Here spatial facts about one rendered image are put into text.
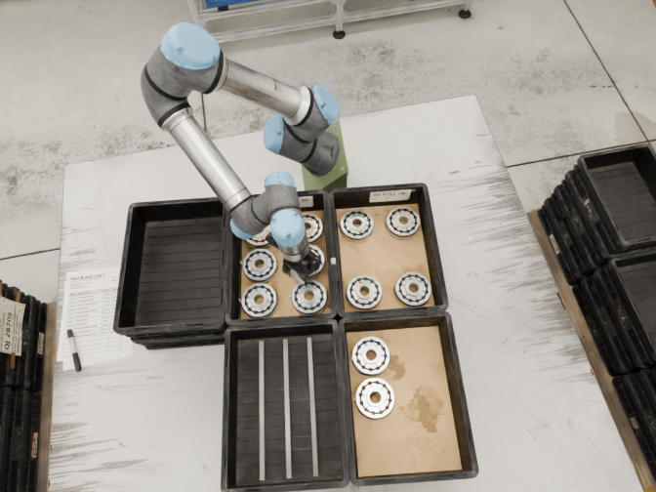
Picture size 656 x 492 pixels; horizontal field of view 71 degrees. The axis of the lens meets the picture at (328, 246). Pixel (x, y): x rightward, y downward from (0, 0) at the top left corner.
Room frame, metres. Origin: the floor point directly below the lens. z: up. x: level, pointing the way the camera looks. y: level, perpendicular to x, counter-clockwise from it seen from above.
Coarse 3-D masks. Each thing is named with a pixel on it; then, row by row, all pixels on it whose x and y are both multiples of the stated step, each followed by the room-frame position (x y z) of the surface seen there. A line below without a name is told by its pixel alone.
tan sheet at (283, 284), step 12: (324, 228) 0.65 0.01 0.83; (324, 240) 0.61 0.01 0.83; (276, 252) 0.58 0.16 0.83; (324, 252) 0.57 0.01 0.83; (276, 276) 0.50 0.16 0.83; (288, 276) 0.50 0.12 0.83; (324, 276) 0.49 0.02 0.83; (276, 288) 0.46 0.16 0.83; (288, 288) 0.46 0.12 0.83; (288, 300) 0.42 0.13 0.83; (276, 312) 0.39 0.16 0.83; (288, 312) 0.38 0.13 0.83; (324, 312) 0.38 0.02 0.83
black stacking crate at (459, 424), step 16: (400, 320) 0.32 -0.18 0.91; (416, 320) 0.32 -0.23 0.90; (432, 320) 0.32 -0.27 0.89; (448, 336) 0.27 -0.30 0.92; (448, 352) 0.23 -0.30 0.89; (448, 368) 0.20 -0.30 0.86; (448, 384) 0.16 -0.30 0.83; (352, 416) 0.09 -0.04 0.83; (352, 432) 0.05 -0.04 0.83; (464, 432) 0.03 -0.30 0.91; (464, 448) 0.00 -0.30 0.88; (464, 464) -0.04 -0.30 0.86
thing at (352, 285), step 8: (352, 280) 0.46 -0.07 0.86; (360, 280) 0.46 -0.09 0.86; (368, 280) 0.46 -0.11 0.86; (376, 280) 0.46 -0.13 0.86; (352, 288) 0.44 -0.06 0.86; (376, 288) 0.43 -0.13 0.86; (352, 296) 0.41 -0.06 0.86; (376, 296) 0.41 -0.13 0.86; (352, 304) 0.39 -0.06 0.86; (360, 304) 0.39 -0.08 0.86; (368, 304) 0.39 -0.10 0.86; (376, 304) 0.39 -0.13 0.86
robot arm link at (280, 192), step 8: (272, 176) 0.62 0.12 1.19; (280, 176) 0.62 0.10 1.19; (288, 176) 0.62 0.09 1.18; (272, 184) 0.59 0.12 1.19; (280, 184) 0.59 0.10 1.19; (288, 184) 0.59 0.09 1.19; (264, 192) 0.59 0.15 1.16; (272, 192) 0.57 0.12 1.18; (280, 192) 0.57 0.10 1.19; (288, 192) 0.57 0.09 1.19; (296, 192) 0.58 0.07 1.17; (256, 200) 0.58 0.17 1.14; (264, 200) 0.57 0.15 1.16; (272, 200) 0.56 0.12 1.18; (280, 200) 0.55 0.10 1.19; (288, 200) 0.55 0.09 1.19; (296, 200) 0.56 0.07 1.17; (256, 208) 0.56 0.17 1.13; (264, 208) 0.56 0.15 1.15; (272, 208) 0.54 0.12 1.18; (280, 208) 0.53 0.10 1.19; (296, 208) 0.53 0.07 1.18; (264, 216) 0.54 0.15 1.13
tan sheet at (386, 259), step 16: (352, 208) 0.72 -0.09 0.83; (368, 208) 0.71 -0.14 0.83; (384, 208) 0.71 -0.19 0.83; (416, 208) 0.70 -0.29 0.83; (384, 224) 0.65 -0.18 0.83; (368, 240) 0.60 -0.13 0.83; (384, 240) 0.60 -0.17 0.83; (400, 240) 0.59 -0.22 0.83; (416, 240) 0.59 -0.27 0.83; (352, 256) 0.55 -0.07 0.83; (368, 256) 0.55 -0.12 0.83; (384, 256) 0.54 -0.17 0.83; (400, 256) 0.54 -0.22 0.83; (416, 256) 0.54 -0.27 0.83; (352, 272) 0.50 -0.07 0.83; (368, 272) 0.49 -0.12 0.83; (384, 272) 0.49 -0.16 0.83; (400, 272) 0.49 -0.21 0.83; (384, 288) 0.44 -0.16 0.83; (384, 304) 0.39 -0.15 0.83; (432, 304) 0.38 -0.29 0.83
